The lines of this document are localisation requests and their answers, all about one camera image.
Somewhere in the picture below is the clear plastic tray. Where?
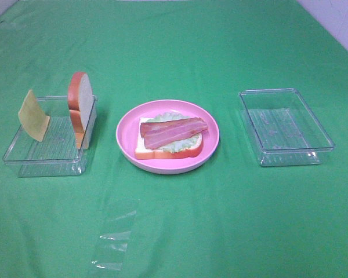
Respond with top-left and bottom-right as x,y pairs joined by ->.
238,88 -> 335,167
3,96 -> 97,177

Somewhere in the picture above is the pink round plate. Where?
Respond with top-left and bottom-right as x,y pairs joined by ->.
116,100 -> 220,174

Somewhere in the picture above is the upright bread slice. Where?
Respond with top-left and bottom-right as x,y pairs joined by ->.
68,71 -> 93,149

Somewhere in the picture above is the white bread slice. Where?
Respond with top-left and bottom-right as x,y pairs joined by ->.
135,118 -> 203,159

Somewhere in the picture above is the clear plastic wrap sheet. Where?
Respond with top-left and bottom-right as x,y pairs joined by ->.
88,199 -> 139,277

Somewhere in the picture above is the bacon strip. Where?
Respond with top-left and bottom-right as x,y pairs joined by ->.
144,127 -> 208,149
139,117 -> 208,137

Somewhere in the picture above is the yellow cheese slice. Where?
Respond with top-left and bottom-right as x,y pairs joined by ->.
18,89 -> 50,142

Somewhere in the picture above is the clear plastic right tray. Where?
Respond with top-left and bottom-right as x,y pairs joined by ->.
238,88 -> 335,167

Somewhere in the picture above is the green tablecloth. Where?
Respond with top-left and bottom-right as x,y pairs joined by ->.
0,1 -> 348,277

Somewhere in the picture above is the green lettuce leaf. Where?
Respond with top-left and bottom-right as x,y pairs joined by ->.
150,112 -> 202,153

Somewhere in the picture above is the clear plastic left tray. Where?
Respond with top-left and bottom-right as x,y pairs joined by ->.
3,96 -> 97,177

